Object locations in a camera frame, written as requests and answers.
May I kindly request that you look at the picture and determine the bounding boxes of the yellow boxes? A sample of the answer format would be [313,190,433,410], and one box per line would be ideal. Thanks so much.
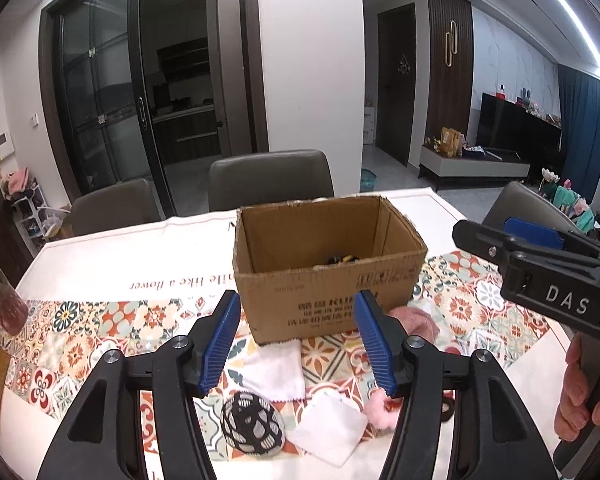
[440,127,465,153]

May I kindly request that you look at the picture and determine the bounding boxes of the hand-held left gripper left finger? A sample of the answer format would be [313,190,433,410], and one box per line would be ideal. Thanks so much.
[36,290,242,480]

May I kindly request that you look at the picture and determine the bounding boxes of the white shoe rack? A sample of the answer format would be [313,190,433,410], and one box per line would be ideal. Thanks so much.
[5,182,63,241]

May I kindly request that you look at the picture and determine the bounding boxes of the grey dining chair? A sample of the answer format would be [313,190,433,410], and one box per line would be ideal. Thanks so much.
[481,180,600,246]
[208,149,336,212]
[70,178,163,237]

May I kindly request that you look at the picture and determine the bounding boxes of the pink plush hat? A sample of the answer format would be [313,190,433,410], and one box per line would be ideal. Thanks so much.
[7,169,31,193]

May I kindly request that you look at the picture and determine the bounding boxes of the person's right hand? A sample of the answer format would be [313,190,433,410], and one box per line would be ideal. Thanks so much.
[554,334,600,431]

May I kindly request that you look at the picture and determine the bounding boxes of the blue curtain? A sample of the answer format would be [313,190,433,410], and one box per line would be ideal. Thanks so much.
[557,65,600,206]

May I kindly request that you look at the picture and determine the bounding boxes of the pink fuzzy towel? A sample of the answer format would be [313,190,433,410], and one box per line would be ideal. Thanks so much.
[387,305,441,351]

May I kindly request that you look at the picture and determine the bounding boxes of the dark sliding glass door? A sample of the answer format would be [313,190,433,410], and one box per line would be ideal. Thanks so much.
[40,0,178,216]

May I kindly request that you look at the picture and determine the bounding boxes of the silver refrigerator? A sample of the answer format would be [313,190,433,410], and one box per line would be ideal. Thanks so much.
[206,0,253,158]

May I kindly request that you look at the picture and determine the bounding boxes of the brown cardboard box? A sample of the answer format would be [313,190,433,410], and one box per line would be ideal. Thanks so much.
[231,195,429,346]

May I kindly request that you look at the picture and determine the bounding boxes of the dark slatted wall panel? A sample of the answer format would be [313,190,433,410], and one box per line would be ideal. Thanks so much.
[426,0,473,143]

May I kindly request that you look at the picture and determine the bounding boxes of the teal and pink clothes pile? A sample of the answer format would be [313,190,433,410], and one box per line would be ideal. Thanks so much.
[540,167,596,233]

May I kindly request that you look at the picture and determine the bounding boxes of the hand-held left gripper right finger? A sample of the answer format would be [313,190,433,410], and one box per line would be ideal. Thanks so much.
[354,289,548,480]

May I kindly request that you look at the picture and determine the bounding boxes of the white television cabinet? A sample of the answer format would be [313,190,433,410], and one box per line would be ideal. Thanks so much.
[419,144,531,192]

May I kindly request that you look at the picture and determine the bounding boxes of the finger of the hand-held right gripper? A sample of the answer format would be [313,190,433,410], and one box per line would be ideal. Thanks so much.
[503,216,600,263]
[452,219,600,273]

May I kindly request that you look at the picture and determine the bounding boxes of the pink vase with dried flowers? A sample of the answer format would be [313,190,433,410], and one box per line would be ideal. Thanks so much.
[0,185,29,336]

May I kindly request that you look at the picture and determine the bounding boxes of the black television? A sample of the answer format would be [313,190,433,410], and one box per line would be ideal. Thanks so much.
[476,92,563,158]

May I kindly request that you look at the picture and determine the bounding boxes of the white cloth with zigzag edge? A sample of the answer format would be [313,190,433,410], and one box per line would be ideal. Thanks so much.
[240,342,306,403]

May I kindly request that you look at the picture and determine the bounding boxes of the patterned tablecloth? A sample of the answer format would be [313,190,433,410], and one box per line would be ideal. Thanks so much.
[0,187,581,480]

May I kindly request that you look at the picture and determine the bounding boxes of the small pink fluffy item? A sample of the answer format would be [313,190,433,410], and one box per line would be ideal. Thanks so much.
[364,389,406,433]

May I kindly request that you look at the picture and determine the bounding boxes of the dark wooden door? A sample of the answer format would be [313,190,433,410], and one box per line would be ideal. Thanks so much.
[377,2,417,167]

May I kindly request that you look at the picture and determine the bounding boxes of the black and white mesh ball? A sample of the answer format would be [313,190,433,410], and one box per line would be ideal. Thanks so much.
[221,391,285,457]

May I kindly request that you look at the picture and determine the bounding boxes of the gold wall ornament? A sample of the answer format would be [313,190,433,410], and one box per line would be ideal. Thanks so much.
[444,19,460,67]

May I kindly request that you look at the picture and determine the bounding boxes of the ceiling light strip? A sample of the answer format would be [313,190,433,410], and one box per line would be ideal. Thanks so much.
[522,0,600,86]

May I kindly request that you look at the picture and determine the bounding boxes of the folded white cloth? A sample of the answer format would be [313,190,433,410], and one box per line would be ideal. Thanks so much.
[286,391,368,468]

